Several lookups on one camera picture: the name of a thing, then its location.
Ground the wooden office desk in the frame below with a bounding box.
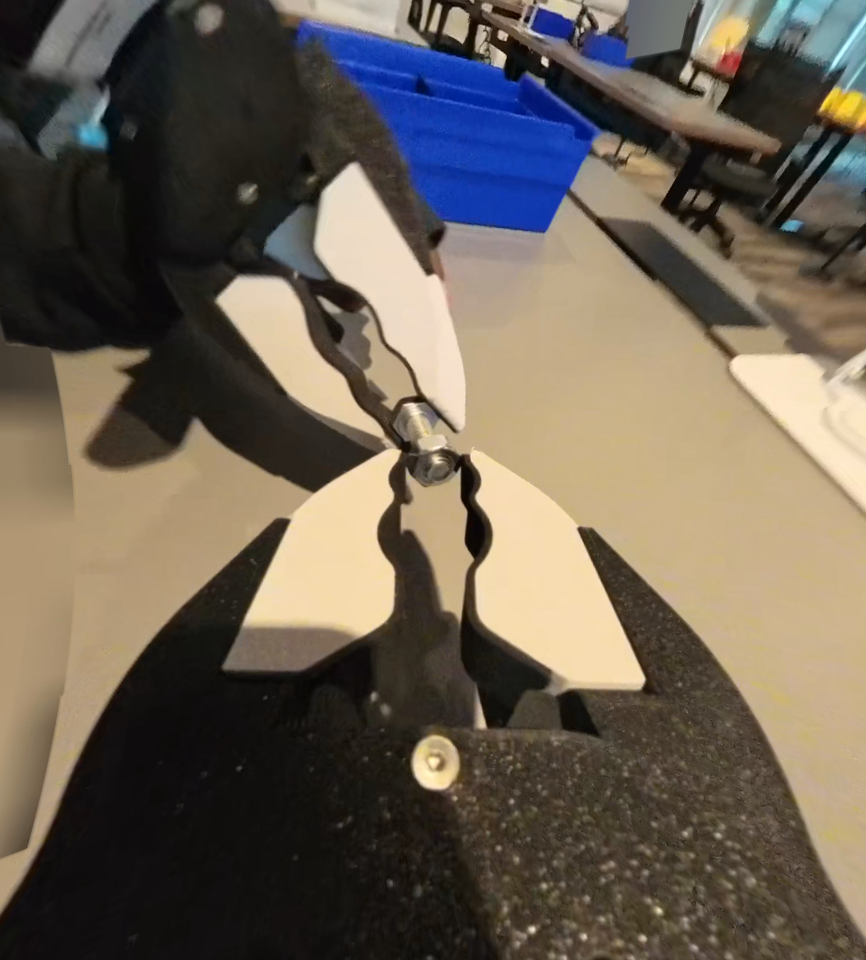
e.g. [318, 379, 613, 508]
[478, 0, 782, 219]

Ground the black desk mat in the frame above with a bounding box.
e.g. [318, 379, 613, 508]
[599, 217, 771, 331]

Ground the white plastic base plate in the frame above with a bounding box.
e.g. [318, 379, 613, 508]
[729, 352, 866, 560]

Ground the person's left forearm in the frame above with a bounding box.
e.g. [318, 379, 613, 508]
[0, 123, 171, 354]

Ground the silver hex bolt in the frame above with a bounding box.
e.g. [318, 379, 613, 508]
[403, 420, 458, 489]

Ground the blue plastic bin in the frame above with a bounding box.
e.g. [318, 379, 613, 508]
[296, 18, 600, 234]

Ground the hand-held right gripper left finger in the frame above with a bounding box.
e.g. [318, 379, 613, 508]
[223, 448, 413, 675]

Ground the silver hex nut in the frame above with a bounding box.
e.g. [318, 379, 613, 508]
[394, 401, 434, 444]

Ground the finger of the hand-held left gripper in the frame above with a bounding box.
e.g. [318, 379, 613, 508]
[311, 161, 469, 436]
[215, 273, 400, 451]

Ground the black mesh office chair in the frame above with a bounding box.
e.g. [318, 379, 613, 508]
[703, 41, 850, 234]

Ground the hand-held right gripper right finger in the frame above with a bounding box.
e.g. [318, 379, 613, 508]
[460, 448, 647, 693]

